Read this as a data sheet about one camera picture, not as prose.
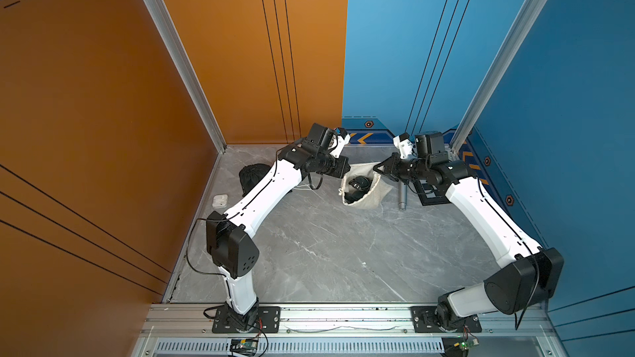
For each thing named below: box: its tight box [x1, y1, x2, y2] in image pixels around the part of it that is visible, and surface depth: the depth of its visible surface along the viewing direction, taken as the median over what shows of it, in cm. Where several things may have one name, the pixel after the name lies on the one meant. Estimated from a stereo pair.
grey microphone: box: [398, 181, 408, 211], surface depth 101 cm
